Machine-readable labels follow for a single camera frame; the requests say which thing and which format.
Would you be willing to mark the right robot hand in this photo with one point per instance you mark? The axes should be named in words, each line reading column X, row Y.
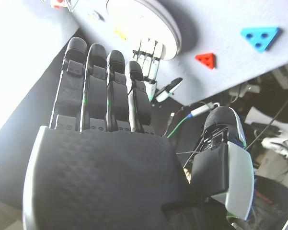
column 105, row 179

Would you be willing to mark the yellow triangle block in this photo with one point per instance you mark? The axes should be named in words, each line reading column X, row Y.
column 120, row 34

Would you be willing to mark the red triangle block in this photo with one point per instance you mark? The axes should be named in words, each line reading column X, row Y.
column 206, row 60

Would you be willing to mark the white usb adapter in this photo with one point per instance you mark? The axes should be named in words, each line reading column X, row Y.
column 202, row 109

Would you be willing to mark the white power adapter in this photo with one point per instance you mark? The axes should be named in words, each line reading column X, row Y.
column 242, row 91

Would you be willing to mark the toy cupcake with strawberry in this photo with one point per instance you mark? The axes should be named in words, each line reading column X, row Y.
column 56, row 3

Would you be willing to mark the blue triangle block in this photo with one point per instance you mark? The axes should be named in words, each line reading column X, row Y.
column 261, row 36

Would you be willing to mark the crumpled white cloth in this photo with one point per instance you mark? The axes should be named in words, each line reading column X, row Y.
column 280, row 145

